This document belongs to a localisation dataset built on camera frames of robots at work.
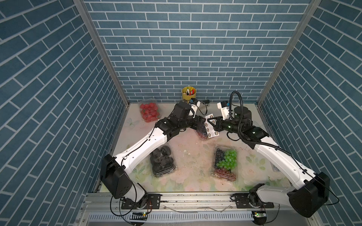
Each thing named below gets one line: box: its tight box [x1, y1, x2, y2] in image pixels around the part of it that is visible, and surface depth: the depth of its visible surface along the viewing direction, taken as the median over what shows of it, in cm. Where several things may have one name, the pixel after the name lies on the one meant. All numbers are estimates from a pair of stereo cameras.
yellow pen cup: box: [181, 85, 197, 104], surface depth 114 cm
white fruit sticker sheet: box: [204, 113, 220, 139], surface depth 75 cm
